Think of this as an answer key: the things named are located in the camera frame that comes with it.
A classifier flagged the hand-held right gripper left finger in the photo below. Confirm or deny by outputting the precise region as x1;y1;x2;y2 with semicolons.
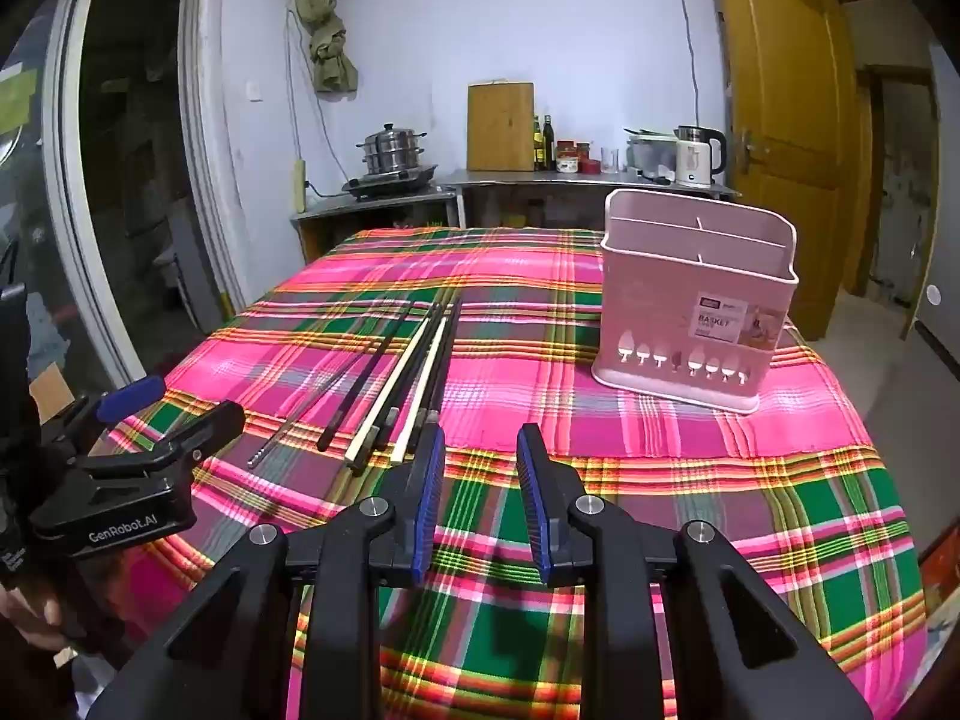
86;424;447;720

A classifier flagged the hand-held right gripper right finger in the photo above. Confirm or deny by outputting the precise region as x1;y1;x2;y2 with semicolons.
516;424;875;720

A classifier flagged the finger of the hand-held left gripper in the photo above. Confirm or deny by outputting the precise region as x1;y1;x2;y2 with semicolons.
45;373;167;455
73;400;247;478

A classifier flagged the clear plastic container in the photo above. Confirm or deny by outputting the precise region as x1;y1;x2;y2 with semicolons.
591;189;802;415

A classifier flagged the person's left hand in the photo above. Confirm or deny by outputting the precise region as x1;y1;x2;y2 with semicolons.
0;585;67;647

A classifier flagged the white chopstick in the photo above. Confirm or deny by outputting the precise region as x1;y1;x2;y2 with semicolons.
346;313;437;475
390;313;455;464

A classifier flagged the pink green plaid tablecloth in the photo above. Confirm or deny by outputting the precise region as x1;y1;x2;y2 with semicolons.
101;227;927;720

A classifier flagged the glass sliding door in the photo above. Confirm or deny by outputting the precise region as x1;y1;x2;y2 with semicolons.
0;0;252;421

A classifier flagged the low metal stove table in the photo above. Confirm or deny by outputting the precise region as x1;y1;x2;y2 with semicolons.
291;187;458;260

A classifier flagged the induction stove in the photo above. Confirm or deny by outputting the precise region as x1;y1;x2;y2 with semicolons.
343;163;440;201

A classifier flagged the metal kitchen shelf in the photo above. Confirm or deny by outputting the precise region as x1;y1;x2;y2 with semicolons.
435;167;743;230

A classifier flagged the stainless steel steamer pot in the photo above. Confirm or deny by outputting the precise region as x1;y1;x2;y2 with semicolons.
355;122;430;179

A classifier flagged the grey storage box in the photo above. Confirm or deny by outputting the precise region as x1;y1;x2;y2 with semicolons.
626;131;680;179

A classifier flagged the wooden cutting board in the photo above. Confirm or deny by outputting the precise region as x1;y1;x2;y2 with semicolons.
466;81;535;172

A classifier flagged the white electric kettle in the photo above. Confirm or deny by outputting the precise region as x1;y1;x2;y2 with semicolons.
675;125;727;187

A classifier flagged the green hanging cloth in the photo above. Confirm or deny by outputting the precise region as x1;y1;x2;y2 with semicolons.
294;0;359;95

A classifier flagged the yellow wooden door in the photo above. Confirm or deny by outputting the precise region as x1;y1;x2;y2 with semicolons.
709;0;860;342

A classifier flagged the grey refrigerator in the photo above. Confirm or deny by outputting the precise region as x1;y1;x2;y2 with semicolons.
900;41;960;383

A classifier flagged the black wall cable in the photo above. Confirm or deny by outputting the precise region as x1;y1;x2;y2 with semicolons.
664;0;704;127

